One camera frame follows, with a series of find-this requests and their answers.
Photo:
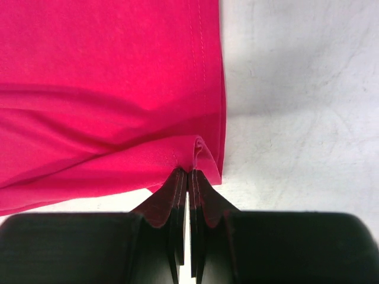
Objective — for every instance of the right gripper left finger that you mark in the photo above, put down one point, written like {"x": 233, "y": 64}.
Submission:
{"x": 145, "y": 245}

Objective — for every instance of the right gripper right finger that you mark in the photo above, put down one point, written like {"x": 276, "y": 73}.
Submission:
{"x": 233, "y": 246}

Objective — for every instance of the red t-shirt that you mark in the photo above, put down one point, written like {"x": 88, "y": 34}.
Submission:
{"x": 106, "y": 97}

